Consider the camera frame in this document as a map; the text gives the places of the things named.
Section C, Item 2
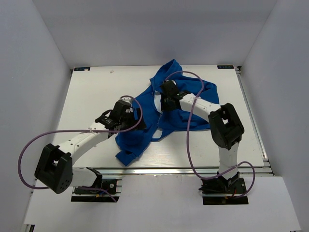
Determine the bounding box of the blue zip jacket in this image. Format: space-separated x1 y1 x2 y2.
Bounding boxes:
115 59 219 166

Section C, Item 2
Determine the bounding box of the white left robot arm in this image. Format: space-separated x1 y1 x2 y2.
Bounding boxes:
34 97 146 194

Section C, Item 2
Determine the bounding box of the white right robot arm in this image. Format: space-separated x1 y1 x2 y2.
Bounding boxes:
161 81 244 193

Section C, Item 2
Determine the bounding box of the left corner label sticker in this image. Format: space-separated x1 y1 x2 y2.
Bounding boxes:
73 67 90 72

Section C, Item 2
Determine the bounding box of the corner label sticker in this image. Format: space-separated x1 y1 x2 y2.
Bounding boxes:
217 65 234 69
73 67 90 72

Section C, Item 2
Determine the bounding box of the right corner label sticker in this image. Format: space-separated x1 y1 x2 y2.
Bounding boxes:
217 65 234 69

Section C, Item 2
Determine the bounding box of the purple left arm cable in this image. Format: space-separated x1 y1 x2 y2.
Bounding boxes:
19 95 143 203

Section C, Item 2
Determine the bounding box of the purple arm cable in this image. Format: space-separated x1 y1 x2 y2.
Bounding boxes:
165 71 256 199
19 95 143 203

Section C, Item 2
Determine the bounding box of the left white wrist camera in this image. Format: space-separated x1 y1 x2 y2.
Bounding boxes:
120 96 133 104

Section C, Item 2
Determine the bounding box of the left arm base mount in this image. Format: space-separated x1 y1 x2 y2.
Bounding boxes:
71 177 122 203

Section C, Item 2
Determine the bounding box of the aluminium right side rail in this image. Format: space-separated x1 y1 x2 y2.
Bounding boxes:
234 66 274 176

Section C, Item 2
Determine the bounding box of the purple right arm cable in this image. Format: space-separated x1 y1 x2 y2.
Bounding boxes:
165 71 256 199

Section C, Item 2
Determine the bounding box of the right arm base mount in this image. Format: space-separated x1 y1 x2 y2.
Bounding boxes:
198 178 249 205

